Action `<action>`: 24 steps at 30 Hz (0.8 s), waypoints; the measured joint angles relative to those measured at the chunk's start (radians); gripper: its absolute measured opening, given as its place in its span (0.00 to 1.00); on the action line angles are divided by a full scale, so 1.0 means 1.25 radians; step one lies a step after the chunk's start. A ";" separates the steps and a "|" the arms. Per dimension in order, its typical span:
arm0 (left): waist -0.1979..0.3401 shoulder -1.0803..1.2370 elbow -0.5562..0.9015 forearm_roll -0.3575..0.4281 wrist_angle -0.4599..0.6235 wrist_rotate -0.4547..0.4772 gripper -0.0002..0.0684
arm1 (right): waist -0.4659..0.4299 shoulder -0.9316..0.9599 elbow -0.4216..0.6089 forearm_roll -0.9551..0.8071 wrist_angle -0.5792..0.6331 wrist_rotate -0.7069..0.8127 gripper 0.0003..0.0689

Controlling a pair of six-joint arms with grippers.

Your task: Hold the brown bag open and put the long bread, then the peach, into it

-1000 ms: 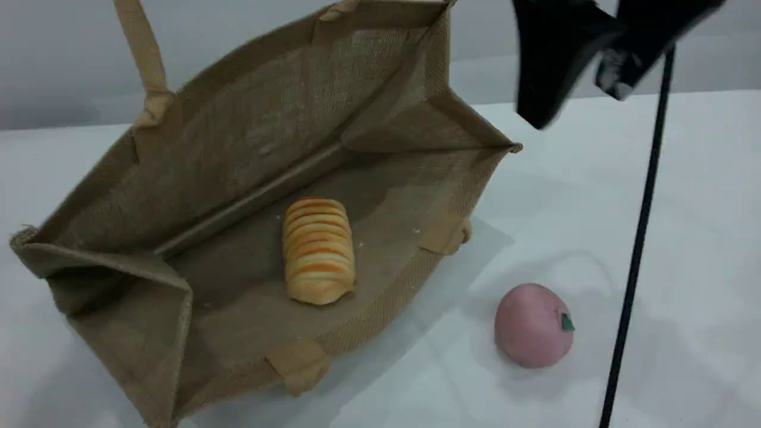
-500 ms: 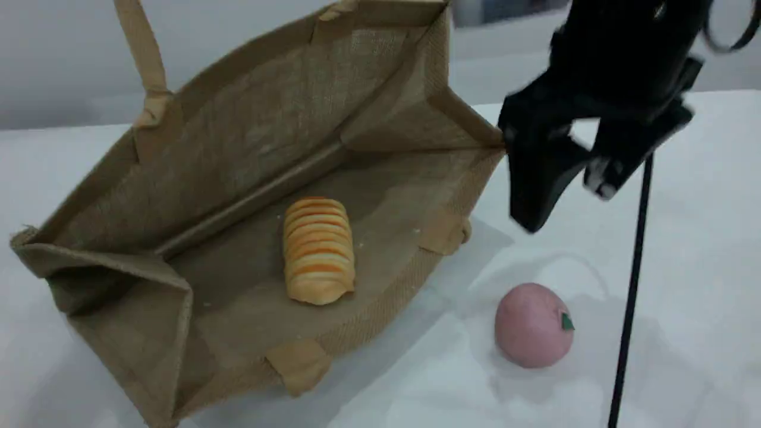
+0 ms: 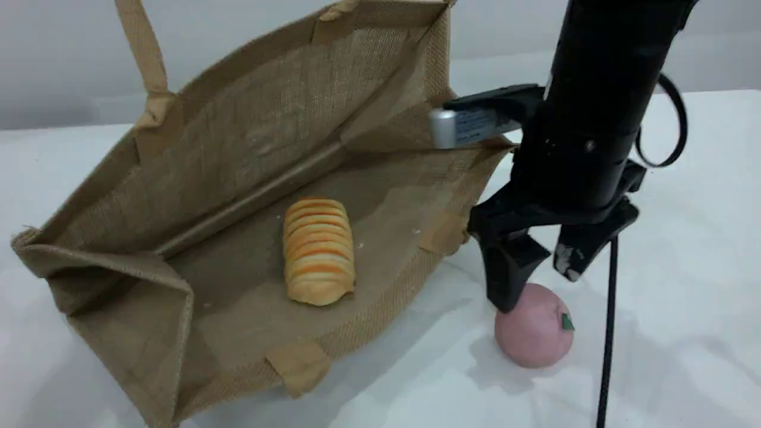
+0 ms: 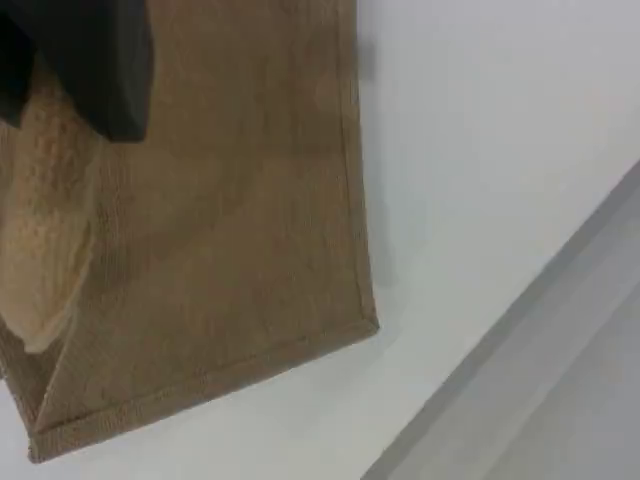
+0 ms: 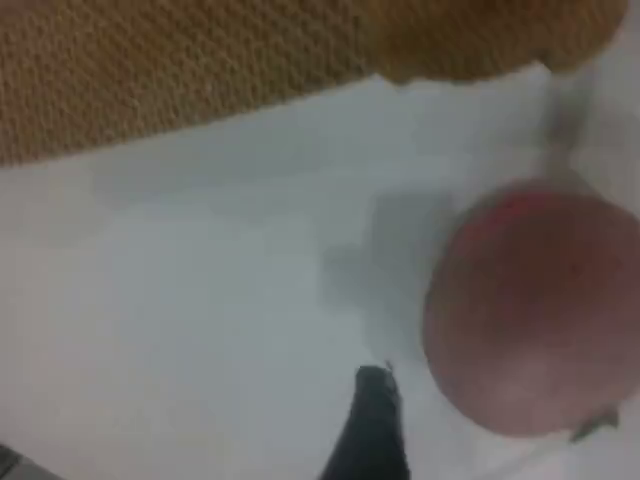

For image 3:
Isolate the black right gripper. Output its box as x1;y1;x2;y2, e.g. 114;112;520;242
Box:
467;128;647;314

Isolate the pink peach with green leaf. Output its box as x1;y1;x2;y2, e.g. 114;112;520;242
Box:
493;282;576;369

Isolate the long ridged bread loaf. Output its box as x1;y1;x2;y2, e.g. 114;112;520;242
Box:
282;197;356;307

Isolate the brown jute tote bag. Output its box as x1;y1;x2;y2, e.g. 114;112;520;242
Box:
11;0;515;428

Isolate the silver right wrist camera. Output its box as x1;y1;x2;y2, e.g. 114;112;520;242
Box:
428;83;546;149

